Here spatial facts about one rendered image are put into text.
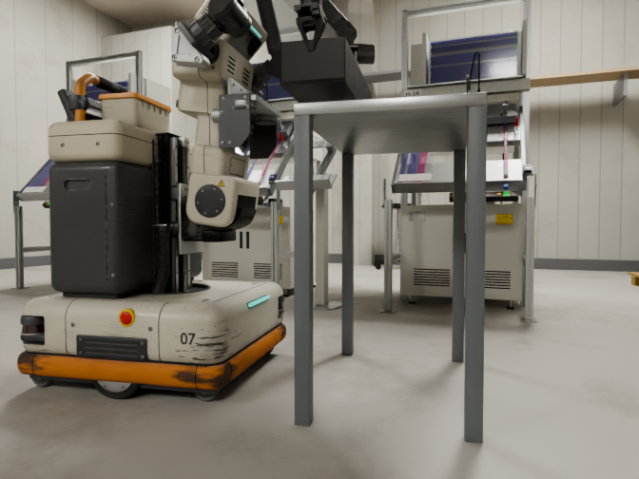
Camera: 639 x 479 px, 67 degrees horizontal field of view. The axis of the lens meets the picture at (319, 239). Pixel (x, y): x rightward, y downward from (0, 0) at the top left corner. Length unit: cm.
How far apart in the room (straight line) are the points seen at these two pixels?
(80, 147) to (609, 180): 528
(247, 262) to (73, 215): 197
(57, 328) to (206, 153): 68
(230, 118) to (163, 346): 69
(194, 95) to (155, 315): 70
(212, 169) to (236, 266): 197
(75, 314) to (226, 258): 204
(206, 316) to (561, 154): 504
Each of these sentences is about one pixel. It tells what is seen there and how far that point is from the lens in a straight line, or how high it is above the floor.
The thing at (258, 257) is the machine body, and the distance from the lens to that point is 336.
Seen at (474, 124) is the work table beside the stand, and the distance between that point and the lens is 117.
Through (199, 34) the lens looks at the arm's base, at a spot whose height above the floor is 103.
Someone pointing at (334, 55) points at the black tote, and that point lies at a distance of 130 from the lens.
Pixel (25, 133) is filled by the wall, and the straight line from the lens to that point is 661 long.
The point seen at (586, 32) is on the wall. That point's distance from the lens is 626.
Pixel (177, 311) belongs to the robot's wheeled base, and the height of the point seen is 26.
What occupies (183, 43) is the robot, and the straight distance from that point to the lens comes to 152.
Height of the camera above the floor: 50
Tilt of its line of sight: 2 degrees down
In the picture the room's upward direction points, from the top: straight up
